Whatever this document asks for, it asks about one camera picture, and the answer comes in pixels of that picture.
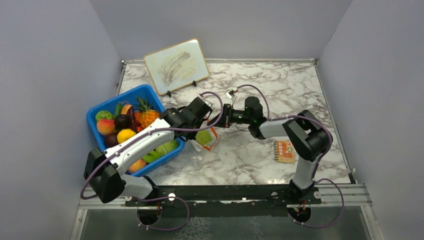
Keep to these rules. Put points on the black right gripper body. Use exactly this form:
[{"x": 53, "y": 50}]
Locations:
[{"x": 236, "y": 116}]

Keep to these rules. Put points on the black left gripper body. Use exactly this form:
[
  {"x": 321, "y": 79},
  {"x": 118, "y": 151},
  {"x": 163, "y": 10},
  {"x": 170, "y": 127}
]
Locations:
[{"x": 197, "y": 124}]

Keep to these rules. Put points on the clear orange-zip bag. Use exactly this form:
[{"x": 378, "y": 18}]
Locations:
[{"x": 199, "y": 153}]

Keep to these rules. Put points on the toy pineapple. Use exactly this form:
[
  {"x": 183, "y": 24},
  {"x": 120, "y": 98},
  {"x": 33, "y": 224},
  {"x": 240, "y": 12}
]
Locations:
[{"x": 145, "y": 115}]

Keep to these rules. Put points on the dark purple toy plum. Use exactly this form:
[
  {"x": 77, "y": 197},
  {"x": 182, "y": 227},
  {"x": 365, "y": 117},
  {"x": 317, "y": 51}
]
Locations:
[{"x": 122, "y": 121}]

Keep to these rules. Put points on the yellow toy pear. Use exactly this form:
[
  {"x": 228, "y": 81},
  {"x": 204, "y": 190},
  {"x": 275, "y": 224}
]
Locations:
[{"x": 125, "y": 135}]

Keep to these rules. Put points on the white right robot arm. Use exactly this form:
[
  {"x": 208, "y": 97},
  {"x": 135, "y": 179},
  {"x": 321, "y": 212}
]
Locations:
[{"x": 308, "y": 137}]

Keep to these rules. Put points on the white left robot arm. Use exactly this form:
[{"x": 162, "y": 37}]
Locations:
[{"x": 105, "y": 171}]

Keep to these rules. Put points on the white drawing board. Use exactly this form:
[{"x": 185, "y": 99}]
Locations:
[{"x": 177, "y": 66}]

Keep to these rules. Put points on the small orange notebook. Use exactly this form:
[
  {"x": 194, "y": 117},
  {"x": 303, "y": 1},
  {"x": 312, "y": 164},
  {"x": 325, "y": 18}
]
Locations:
[{"x": 284, "y": 152}]

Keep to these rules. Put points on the green toy starfruit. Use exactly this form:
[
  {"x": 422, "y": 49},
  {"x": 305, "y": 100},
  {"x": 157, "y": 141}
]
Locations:
[{"x": 151, "y": 157}]

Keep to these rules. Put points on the orange toy peach front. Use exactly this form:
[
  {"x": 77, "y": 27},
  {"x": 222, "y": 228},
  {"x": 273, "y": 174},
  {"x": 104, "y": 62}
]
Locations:
[{"x": 138, "y": 165}]

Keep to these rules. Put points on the green toy pepper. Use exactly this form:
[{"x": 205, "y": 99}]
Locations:
[{"x": 118, "y": 110}]

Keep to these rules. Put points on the dark red toy fruit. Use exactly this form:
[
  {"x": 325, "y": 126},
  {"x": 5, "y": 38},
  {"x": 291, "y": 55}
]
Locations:
[{"x": 111, "y": 140}]

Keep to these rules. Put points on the small green toy cabbage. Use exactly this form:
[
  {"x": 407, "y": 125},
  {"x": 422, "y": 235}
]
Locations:
[{"x": 103, "y": 114}]

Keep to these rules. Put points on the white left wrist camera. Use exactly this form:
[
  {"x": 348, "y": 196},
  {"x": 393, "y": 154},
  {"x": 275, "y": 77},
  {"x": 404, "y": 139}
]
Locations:
[{"x": 206, "y": 101}]

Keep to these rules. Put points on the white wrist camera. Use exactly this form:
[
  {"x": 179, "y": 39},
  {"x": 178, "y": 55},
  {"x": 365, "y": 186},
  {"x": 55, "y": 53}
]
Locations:
[
  {"x": 231, "y": 94},
  {"x": 206, "y": 101}
]

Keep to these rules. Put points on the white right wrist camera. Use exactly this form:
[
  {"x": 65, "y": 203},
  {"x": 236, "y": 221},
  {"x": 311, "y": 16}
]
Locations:
[{"x": 231, "y": 94}]

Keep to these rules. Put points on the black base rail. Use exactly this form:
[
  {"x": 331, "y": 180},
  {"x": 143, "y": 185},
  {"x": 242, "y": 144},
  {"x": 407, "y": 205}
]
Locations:
[{"x": 215, "y": 201}]

